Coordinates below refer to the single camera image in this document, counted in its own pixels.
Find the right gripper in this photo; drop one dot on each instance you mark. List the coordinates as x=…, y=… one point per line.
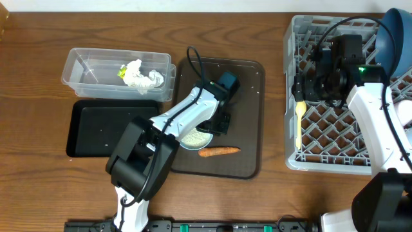
x=304, y=84

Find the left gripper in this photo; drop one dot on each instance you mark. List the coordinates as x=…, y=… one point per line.
x=222, y=131

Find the small light blue rice bowl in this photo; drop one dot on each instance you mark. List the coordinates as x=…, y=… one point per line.
x=196, y=140

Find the orange carrot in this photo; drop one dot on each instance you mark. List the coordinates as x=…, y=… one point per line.
x=210, y=152

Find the pale yellow plastic spoon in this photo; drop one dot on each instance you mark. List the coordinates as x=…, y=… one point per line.
x=300, y=111

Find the large dark blue bowl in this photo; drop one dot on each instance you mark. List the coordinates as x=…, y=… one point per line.
x=396, y=62

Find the pink cup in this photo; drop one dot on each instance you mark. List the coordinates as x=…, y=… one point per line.
x=403, y=110

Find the white tissue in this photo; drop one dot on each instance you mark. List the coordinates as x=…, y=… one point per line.
x=135, y=79

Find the yellow green snack wrapper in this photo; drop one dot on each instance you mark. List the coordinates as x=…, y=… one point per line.
x=122, y=71

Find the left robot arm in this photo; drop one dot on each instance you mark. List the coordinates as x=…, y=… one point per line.
x=143, y=156

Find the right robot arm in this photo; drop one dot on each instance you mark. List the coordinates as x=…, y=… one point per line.
x=384, y=204

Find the grey dishwasher rack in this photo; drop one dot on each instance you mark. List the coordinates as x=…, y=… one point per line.
x=331, y=138

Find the brown serving tray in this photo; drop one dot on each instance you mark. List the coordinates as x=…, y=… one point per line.
x=245, y=129

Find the black plastic tray bin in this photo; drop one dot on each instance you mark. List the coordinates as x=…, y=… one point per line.
x=97, y=124

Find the clear plastic bin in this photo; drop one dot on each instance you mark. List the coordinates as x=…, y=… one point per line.
x=93, y=73

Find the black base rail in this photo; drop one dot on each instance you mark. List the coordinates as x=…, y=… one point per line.
x=288, y=225

